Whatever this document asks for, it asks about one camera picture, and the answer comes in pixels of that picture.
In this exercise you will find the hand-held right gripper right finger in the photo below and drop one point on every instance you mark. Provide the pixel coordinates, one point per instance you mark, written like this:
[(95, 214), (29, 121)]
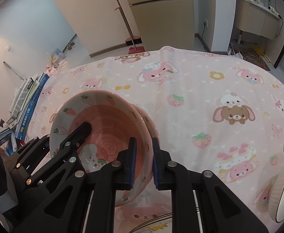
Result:
[(155, 172)]

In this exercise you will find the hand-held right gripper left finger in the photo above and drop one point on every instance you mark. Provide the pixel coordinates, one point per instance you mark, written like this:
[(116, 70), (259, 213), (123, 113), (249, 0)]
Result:
[(132, 162)]

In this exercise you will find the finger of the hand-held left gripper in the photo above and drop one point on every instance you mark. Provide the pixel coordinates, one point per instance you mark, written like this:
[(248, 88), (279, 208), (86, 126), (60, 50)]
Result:
[(80, 133), (35, 150)]

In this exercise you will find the pink strawberry bowl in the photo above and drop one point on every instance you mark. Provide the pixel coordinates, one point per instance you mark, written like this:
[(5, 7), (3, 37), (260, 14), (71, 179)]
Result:
[(148, 123), (112, 126)]

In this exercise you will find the white cartoon print plate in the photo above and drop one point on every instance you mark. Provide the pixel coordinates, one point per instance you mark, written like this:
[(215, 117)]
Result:
[(154, 227)]

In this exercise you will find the stack of books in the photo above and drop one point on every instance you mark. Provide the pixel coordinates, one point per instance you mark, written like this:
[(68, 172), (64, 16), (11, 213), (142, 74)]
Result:
[(32, 102)]

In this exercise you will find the pink animal print tablecloth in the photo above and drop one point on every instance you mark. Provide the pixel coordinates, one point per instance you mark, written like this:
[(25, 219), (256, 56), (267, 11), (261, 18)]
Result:
[(192, 116)]

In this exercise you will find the crumpled plastic bags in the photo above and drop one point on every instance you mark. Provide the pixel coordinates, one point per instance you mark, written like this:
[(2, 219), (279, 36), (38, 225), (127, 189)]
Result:
[(56, 60)]

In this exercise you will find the grey pole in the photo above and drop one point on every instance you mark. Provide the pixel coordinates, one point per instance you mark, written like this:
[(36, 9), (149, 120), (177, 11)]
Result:
[(12, 70)]

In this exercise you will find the dark slippers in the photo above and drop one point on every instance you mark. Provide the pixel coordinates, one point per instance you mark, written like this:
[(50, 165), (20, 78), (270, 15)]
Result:
[(70, 45)]

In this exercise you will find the beige refrigerator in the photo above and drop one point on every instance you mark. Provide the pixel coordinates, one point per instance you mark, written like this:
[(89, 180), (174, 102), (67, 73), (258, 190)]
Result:
[(161, 21)]

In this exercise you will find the patterned bathroom rug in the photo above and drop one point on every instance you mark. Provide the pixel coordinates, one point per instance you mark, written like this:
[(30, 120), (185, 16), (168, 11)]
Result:
[(253, 55)]

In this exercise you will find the beige bathroom vanity cabinet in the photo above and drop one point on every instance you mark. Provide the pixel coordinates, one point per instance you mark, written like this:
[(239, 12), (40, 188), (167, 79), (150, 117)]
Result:
[(253, 19)]

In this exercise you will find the white hair dryer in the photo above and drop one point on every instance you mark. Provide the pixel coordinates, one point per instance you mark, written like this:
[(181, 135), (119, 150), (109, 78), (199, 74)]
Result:
[(272, 9)]

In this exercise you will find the white light switch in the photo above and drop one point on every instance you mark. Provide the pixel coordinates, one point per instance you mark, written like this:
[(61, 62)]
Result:
[(8, 48)]

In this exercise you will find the white wall outlet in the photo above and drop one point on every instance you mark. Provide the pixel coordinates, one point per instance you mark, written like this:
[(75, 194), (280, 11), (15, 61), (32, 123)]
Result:
[(206, 23)]

